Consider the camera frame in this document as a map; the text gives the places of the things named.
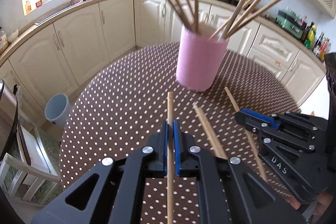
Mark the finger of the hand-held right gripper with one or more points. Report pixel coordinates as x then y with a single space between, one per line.
248 123
260 117

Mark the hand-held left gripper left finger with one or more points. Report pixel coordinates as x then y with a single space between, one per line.
166 150

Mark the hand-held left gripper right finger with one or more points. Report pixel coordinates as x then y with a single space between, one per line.
176 150

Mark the wooden chopstick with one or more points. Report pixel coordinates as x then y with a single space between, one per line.
207 129
170 108
232 100

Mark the pink cup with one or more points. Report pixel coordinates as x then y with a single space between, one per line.
197 61

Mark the person's right hand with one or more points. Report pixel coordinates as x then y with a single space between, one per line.
296 203

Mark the brown polka dot tablecloth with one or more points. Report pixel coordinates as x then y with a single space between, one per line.
118 108

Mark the row of condiment bottles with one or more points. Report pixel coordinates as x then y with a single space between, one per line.
316 40

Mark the green countertop oven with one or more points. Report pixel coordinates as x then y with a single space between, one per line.
290 24

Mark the grey trash bin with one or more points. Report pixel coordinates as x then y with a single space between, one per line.
56 111

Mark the cream lower kitchen cabinets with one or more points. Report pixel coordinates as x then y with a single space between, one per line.
92 37

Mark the white wooden chair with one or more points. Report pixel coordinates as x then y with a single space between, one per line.
26 169

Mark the dark wooden table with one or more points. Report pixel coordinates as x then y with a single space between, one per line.
8 121

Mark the steel sink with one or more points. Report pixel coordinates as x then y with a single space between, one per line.
56 14

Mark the small white bowl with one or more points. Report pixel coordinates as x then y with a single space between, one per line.
12 36

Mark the small red packet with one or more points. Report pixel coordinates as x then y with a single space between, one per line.
38 3

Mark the orange box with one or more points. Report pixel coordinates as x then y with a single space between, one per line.
28 5

